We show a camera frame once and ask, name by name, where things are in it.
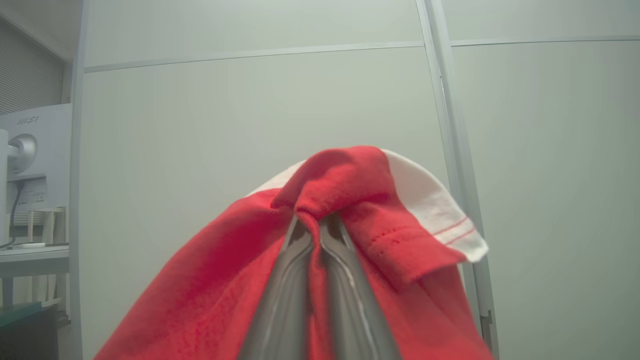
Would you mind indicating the silver monitor stand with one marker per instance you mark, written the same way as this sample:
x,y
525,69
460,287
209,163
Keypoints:
x,y
22,150

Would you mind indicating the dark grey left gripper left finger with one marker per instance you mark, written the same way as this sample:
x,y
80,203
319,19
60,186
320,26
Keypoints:
x,y
280,310

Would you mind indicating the dark cabinet with green top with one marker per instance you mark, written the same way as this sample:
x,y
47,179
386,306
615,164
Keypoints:
x,y
25,340

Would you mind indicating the white wooden rack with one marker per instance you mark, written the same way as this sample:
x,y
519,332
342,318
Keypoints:
x,y
48,225

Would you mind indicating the grey window blind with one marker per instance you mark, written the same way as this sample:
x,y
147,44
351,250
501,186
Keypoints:
x,y
25,70

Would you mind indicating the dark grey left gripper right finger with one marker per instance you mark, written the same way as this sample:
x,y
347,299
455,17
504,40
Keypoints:
x,y
355,310

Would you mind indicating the white desk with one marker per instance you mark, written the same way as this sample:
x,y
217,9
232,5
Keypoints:
x,y
30,260

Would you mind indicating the white MSI monitor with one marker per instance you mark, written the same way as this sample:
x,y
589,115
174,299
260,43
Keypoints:
x,y
50,130

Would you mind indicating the light grey partition strip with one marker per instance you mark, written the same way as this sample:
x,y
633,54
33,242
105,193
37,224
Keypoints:
x,y
452,125
76,200

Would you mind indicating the red Bulls jersey white sleeves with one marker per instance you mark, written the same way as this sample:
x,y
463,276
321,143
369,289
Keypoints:
x,y
200,290

